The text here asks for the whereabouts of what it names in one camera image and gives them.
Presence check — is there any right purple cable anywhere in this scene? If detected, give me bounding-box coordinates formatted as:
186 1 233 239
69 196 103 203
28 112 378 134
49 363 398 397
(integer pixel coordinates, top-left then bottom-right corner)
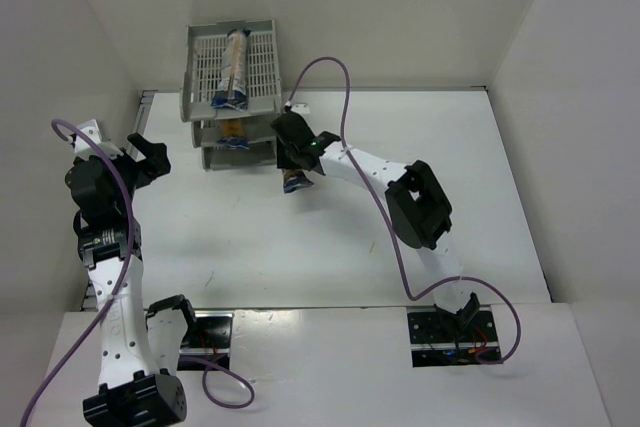
285 55 524 366

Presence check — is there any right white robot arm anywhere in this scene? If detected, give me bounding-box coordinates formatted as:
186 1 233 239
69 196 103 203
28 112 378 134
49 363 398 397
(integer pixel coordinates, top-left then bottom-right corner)
271 111 480 339

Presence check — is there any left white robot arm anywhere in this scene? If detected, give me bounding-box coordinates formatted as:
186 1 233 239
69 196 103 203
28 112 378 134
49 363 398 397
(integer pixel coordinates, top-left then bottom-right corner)
65 122 195 426

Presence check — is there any blue silver spaghetti bag front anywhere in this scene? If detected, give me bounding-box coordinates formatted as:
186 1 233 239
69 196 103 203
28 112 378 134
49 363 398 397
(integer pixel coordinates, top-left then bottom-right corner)
282 169 314 194

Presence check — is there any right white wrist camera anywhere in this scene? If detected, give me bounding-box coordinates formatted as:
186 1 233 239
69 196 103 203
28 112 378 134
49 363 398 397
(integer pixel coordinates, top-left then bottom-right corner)
284 101 311 117

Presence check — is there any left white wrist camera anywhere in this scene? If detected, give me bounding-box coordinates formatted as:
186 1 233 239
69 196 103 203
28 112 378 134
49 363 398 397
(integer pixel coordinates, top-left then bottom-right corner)
69 119 124 163

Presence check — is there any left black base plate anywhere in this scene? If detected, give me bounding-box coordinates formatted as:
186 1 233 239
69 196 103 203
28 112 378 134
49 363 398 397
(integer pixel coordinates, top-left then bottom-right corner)
178 310 234 371

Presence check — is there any blue orange spaghetti bag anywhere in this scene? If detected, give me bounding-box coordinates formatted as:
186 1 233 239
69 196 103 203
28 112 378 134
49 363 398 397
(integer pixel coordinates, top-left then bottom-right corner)
211 29 251 112
216 119 249 150

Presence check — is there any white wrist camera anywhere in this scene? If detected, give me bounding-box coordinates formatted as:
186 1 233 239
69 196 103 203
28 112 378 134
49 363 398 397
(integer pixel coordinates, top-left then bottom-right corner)
284 101 311 117
69 119 124 163

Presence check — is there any grey stacked tray shelf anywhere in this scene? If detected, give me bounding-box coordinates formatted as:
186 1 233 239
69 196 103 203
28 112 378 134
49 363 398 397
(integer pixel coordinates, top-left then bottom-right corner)
180 19 283 171

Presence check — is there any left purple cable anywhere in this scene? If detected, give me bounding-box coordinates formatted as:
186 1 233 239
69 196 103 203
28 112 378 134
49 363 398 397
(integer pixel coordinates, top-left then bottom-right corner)
19 119 255 427

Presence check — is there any aluminium frame rail left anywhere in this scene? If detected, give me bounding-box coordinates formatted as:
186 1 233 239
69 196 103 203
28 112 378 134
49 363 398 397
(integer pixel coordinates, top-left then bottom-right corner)
80 90 156 312

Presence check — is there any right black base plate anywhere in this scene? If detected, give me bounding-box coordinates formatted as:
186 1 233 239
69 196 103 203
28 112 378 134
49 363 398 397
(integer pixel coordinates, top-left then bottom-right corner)
406 307 501 368

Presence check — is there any purple cable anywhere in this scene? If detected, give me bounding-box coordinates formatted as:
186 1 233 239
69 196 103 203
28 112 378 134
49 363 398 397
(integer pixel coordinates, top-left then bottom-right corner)
285 55 524 366
19 119 255 427

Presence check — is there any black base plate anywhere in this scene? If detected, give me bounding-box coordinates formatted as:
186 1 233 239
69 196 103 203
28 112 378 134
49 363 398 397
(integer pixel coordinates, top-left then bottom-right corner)
406 307 501 368
178 310 234 371

